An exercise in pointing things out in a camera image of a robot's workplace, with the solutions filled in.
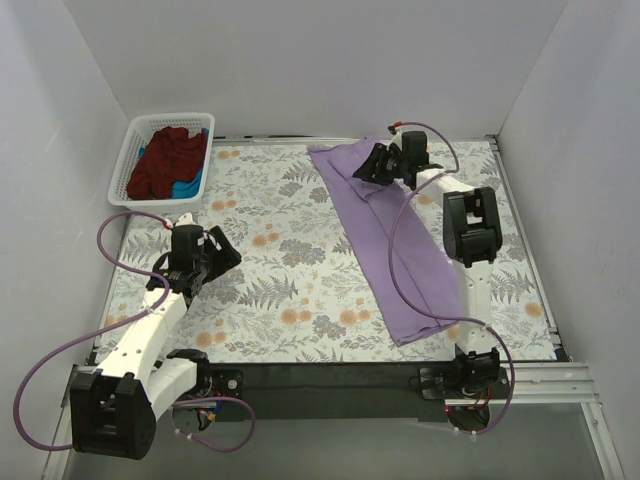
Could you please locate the purple t shirt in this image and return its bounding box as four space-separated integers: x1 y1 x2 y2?
309 139 461 346

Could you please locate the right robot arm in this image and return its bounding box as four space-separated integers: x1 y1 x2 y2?
352 122 504 398

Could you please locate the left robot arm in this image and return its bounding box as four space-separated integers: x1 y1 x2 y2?
70 222 242 460

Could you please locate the blue t shirt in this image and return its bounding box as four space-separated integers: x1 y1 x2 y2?
136 127 208 199

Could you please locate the dark red t shirt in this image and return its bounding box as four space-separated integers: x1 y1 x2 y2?
125 126 208 201

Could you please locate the white plastic laundry basket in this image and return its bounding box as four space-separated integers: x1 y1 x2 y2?
108 112 215 213

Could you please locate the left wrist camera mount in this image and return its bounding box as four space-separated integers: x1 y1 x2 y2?
171 212 196 228

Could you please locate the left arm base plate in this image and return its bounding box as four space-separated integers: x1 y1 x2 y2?
198 368 245 399

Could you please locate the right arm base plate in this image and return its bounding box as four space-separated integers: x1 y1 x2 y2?
418 347 510 400

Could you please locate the aluminium frame rail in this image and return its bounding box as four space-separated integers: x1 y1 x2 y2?
62 362 601 409

